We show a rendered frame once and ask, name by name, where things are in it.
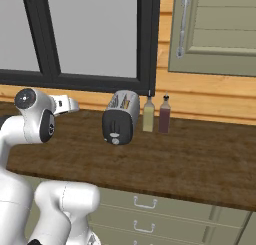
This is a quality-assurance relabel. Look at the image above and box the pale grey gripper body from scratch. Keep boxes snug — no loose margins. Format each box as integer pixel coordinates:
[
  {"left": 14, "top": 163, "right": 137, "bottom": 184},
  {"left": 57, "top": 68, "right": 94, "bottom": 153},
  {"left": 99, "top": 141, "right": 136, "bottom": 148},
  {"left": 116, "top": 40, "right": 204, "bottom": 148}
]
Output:
[{"left": 66, "top": 96, "right": 80, "bottom": 114}]

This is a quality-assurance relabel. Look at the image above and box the silver and black toaster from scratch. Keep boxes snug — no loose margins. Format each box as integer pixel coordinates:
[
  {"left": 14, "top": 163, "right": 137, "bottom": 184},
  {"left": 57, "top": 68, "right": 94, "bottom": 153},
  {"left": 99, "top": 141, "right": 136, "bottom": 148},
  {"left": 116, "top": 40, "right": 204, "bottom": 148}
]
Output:
[{"left": 101, "top": 89, "right": 141, "bottom": 147}]

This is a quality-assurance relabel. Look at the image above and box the yellow oil bottle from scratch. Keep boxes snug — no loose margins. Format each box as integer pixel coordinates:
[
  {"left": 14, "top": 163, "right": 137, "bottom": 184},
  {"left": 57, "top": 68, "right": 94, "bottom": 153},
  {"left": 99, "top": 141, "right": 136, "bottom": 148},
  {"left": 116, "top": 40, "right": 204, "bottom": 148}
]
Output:
[{"left": 142, "top": 90, "right": 156, "bottom": 133}]

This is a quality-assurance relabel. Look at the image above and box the dark red vinegar bottle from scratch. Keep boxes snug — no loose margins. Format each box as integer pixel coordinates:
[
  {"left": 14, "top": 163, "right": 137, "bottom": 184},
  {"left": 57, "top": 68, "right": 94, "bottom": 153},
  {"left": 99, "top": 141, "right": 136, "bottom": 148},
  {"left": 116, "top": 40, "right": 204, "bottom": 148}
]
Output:
[{"left": 158, "top": 91, "right": 172, "bottom": 134}]

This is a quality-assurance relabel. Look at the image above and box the black framed window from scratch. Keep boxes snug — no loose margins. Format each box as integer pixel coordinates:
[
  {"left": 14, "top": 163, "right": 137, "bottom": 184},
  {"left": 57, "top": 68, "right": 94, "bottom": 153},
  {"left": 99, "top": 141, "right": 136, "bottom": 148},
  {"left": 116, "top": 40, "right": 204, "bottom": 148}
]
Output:
[{"left": 0, "top": 0, "right": 162, "bottom": 96}]

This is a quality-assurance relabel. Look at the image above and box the olive green drawer front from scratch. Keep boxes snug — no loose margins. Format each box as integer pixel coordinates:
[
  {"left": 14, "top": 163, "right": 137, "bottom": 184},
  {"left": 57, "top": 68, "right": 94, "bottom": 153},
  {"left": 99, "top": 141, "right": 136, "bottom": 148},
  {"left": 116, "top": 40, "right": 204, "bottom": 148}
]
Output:
[
  {"left": 97, "top": 186, "right": 215, "bottom": 224},
  {"left": 87, "top": 223, "right": 188, "bottom": 245},
  {"left": 87, "top": 204, "right": 211, "bottom": 245}
]

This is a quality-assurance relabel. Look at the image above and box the olive green cupboard door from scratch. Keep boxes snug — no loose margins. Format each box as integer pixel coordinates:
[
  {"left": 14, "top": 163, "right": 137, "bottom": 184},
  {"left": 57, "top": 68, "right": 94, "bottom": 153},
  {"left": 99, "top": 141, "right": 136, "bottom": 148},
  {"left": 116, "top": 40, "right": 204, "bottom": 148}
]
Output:
[{"left": 167, "top": 0, "right": 256, "bottom": 78}]

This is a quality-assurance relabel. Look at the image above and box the olive green cabinet door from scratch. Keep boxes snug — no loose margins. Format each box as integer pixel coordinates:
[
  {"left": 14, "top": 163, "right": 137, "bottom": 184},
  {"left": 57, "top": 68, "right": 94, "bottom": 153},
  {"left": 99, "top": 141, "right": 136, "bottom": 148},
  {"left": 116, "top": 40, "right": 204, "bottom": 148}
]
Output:
[{"left": 237, "top": 211, "right": 256, "bottom": 245}]

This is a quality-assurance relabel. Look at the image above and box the silver cupboard door handle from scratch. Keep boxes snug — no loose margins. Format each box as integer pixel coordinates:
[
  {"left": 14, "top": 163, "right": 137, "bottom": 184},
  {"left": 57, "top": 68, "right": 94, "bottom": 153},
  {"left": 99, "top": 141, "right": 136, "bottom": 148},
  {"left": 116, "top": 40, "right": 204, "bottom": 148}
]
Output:
[{"left": 175, "top": 0, "right": 191, "bottom": 60}]

